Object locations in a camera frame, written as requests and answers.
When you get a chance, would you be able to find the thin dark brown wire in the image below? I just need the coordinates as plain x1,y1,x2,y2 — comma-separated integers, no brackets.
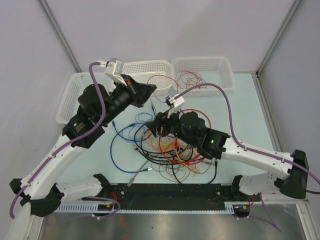
157,159,213,182

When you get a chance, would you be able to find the aluminium frame post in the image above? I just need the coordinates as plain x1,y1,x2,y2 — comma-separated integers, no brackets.
255,0,304,77
36,0,82,73

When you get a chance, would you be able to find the left white plastic basket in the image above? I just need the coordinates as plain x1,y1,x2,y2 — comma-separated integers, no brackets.
55,72,99,125

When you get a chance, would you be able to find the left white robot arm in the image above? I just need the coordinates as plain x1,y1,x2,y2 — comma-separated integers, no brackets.
9,74,157,217

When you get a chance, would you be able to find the white plastic basket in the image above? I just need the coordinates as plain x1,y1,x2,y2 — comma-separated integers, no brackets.
171,56,235,94
55,72,99,125
122,60,173,96

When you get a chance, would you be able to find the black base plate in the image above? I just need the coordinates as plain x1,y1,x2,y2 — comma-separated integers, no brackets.
94,173,254,212

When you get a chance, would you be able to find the middle white plastic basket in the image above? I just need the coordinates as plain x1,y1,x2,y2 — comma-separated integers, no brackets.
122,60,173,96

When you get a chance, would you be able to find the white slotted cable duct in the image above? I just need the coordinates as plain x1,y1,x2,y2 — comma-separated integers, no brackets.
55,202,249,215

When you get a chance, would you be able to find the thick blue ethernet cable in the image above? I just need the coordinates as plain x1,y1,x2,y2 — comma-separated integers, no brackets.
109,104,156,174

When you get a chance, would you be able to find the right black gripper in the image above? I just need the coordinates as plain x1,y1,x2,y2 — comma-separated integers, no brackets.
144,106,197,148

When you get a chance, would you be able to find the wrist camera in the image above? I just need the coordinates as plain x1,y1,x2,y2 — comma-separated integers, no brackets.
165,94,185,119
97,58,127,86

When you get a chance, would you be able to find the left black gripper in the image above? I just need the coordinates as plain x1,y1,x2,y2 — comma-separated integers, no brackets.
99,74,157,126

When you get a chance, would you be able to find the thin dark red wire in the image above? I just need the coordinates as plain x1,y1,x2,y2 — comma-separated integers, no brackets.
146,74,180,103

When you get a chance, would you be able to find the thick red ethernet cable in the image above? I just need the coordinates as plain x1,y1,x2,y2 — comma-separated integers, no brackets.
158,107,213,166

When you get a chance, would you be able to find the right white plastic basket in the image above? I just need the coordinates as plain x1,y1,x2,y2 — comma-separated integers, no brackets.
171,56,235,94

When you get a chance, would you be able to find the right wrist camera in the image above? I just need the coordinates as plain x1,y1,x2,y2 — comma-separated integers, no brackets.
165,94,185,119

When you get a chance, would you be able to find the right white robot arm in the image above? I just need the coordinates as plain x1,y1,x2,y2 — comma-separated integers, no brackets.
146,96,309,201

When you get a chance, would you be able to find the thin light blue wire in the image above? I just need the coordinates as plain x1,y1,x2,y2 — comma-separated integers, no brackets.
117,112,156,141

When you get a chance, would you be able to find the grey cable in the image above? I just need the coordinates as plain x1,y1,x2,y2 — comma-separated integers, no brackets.
127,159,216,187

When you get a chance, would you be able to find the thick black cable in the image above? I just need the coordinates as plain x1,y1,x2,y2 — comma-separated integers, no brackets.
131,122,220,185

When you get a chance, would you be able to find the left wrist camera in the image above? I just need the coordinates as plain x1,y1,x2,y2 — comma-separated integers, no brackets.
97,58,127,86

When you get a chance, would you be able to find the aluminium frame post left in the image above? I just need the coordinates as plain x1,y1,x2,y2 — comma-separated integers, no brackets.
36,0,82,73

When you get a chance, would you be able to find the aluminium frame post right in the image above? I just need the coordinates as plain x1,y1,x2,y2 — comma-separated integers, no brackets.
255,0,304,77

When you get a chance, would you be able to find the thick yellow ethernet cable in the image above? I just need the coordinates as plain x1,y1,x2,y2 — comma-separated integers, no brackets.
144,139,201,174

